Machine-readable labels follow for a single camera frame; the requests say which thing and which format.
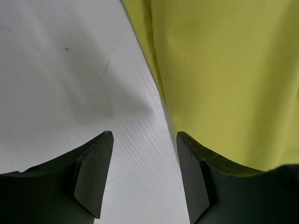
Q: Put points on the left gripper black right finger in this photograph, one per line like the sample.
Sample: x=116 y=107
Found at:
x=220 y=191

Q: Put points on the yellow-green trousers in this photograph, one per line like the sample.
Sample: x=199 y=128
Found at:
x=228 y=72

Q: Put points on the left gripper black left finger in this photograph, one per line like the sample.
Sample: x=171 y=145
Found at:
x=68 y=189

